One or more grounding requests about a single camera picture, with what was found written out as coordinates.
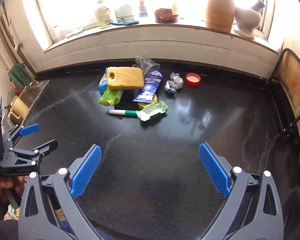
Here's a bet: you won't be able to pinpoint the clear plastic cup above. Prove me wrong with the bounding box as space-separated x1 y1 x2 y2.
133 56 160 76

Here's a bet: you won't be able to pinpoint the yellow pot in sink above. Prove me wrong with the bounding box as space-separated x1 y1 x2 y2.
10 96 29 119

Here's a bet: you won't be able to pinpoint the aluminium foil ball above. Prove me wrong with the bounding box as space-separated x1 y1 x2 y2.
164 73 184 94

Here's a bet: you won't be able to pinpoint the green cloth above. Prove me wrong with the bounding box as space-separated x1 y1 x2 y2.
8 63 33 90

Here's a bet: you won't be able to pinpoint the green white marker pen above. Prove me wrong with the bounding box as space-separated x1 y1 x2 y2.
108 109 138 118

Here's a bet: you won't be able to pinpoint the yellow sponge with hole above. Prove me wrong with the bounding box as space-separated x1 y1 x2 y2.
107 67 144 90

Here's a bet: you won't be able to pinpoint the white container on sill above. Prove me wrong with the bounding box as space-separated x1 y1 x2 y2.
115 4 134 21

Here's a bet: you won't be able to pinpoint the terracotta clay pot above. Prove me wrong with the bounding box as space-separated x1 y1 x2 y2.
205 0 236 33

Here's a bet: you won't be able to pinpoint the green snack wrapper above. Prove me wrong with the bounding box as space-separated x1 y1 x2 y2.
98 88 123 106

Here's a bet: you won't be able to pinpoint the teal blue wrapper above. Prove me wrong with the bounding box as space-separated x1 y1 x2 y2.
97 68 107 96

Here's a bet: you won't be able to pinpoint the small blue figurine bottle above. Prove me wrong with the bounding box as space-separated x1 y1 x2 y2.
139 0 148 17

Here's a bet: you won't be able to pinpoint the blue scissors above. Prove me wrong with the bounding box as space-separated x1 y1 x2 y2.
110 18 139 26

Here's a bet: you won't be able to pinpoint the yellow tape roll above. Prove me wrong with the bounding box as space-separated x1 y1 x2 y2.
138 94 158 109

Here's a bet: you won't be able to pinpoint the person's left hand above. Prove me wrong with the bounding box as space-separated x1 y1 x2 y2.
0 176 25 202

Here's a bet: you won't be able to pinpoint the red jar lid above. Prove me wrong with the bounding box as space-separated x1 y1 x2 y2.
185 73 201 86

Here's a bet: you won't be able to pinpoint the blue purple snack wrapper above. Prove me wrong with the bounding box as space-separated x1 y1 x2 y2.
133 70 162 103

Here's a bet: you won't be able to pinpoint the stainless steel sink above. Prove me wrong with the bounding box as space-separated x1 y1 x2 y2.
2 80 50 131

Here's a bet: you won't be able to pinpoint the clear oil bottle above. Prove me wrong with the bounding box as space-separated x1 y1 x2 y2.
95 0 111 28

